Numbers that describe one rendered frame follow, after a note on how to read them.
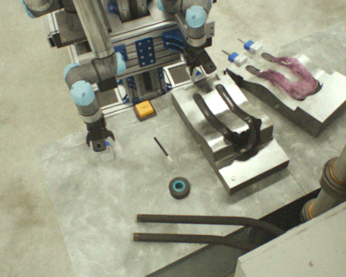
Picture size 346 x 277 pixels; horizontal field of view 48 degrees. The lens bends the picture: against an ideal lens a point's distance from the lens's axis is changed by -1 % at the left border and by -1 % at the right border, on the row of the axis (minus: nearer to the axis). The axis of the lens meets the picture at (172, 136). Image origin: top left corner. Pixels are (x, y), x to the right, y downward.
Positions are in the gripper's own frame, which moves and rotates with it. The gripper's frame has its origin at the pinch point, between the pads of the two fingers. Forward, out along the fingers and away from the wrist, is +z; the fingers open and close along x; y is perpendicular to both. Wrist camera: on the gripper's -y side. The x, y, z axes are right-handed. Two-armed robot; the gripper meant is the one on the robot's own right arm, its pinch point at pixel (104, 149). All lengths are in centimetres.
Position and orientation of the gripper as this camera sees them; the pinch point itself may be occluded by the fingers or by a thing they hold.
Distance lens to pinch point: 160.2
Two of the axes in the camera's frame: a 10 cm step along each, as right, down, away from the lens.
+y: -2.3, -8.0, 5.6
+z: 0.8, 5.6, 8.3
